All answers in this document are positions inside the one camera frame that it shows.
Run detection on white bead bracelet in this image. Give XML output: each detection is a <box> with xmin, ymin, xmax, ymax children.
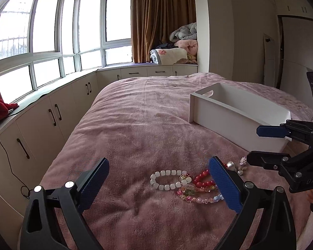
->
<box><xmin>150</xmin><ymin>170</ymin><xmax>192</xmax><ymax>192</ymax></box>

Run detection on grey crumpled blanket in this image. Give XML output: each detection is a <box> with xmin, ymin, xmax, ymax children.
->
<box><xmin>169</xmin><ymin>22</ymin><xmax>198</xmax><ymax>43</ymax></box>

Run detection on pink crystal bead bracelet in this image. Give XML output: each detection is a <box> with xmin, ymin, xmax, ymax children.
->
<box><xmin>175</xmin><ymin>173</ymin><xmax>225</xmax><ymax>205</ymax></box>

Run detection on white storage box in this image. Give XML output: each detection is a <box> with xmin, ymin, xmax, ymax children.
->
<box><xmin>189</xmin><ymin>83</ymin><xmax>292</xmax><ymax>154</ymax></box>

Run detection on pink bed blanket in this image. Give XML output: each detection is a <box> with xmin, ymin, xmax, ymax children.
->
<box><xmin>39</xmin><ymin>72</ymin><xmax>313</xmax><ymax>250</ymax></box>

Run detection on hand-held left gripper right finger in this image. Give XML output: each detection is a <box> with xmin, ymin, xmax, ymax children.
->
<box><xmin>209</xmin><ymin>156</ymin><xmax>296</xmax><ymax>250</ymax></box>

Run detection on white leaning board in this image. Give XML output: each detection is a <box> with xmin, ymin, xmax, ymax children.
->
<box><xmin>263</xmin><ymin>33</ymin><xmax>277</xmax><ymax>88</ymax></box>

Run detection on red bead bracelet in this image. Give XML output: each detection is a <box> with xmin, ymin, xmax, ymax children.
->
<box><xmin>193</xmin><ymin>163</ymin><xmax>228</xmax><ymax>190</ymax></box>

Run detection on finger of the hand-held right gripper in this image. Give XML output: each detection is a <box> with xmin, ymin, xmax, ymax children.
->
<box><xmin>246</xmin><ymin>146</ymin><xmax>313</xmax><ymax>193</ymax></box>
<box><xmin>256</xmin><ymin>120</ymin><xmax>313</xmax><ymax>146</ymax></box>

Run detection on black cable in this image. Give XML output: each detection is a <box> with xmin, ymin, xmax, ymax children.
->
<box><xmin>0</xmin><ymin>121</ymin><xmax>32</xmax><ymax>199</ymax></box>

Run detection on pink fluffy blanket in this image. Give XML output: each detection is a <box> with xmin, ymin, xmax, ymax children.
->
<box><xmin>174</xmin><ymin>40</ymin><xmax>199</xmax><ymax>63</ymax></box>

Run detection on bay window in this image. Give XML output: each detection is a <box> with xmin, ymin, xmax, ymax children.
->
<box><xmin>0</xmin><ymin>0</ymin><xmax>133</xmax><ymax>103</ymax></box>

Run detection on beige window seat cabinets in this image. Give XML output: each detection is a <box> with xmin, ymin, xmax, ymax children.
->
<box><xmin>0</xmin><ymin>65</ymin><xmax>199</xmax><ymax>236</ymax></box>

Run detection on white wardrobe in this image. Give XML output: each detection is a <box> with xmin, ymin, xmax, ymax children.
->
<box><xmin>275</xmin><ymin>0</ymin><xmax>313</xmax><ymax>108</ymax></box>

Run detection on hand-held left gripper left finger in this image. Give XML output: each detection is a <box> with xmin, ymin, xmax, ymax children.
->
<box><xmin>20</xmin><ymin>157</ymin><xmax>110</xmax><ymax>250</ymax></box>

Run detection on brown curtain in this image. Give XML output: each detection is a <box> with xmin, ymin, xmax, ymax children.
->
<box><xmin>131</xmin><ymin>0</ymin><xmax>197</xmax><ymax>63</ymax></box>

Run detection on dark clothing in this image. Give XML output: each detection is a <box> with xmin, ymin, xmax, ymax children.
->
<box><xmin>156</xmin><ymin>42</ymin><xmax>176</xmax><ymax>50</ymax></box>

